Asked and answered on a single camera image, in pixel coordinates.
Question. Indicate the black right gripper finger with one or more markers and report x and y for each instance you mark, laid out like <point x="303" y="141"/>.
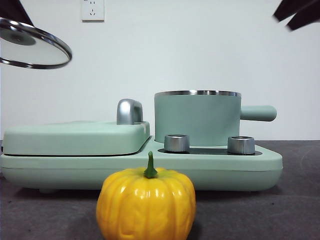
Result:
<point x="287" y="8"/>
<point x="306" y="16"/>

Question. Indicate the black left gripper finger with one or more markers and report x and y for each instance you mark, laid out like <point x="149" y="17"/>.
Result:
<point x="12" y="10"/>

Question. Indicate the glass lid with green knob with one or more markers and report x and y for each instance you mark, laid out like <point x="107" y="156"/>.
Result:
<point x="37" y="50"/>

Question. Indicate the yellow pumpkin with green stem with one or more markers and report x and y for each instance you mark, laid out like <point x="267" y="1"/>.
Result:
<point x="146" y="207"/>

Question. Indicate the mint green grill cover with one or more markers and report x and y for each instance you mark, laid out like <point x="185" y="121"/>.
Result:
<point x="70" y="138"/>

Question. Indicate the silver control knob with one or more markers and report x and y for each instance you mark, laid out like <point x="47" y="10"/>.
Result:
<point x="241" y="145"/>
<point x="176" y="143"/>

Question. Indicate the black control panel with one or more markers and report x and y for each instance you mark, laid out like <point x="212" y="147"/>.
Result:
<point x="208" y="151"/>

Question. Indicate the mint green breakfast machine base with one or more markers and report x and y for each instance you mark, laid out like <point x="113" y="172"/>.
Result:
<point x="225" y="172"/>

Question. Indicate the white wall socket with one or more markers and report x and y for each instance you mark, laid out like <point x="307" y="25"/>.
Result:
<point x="93" y="11"/>

